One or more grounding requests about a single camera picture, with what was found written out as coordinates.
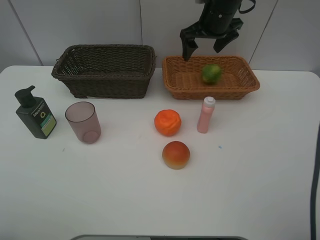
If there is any dark green pump bottle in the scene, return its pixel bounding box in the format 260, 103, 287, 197
14, 85, 57, 139

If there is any pink bottle white cap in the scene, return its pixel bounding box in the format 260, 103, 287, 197
197, 96, 216, 134

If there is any translucent purple plastic cup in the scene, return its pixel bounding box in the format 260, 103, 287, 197
65, 101, 102, 144

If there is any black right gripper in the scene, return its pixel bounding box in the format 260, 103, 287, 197
179, 0, 244, 62

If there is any light orange wicker basket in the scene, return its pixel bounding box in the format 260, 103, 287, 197
162, 56, 260, 100

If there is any green lime fruit toy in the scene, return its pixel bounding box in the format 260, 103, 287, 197
201, 64, 222, 85

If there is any dark brown wicker basket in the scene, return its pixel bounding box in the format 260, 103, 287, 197
51, 44, 156, 99

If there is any red yellow peach toy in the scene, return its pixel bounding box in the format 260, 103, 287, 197
162, 141, 191, 170

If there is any orange peeled mandarin toy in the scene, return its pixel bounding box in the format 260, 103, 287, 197
154, 109, 182, 137

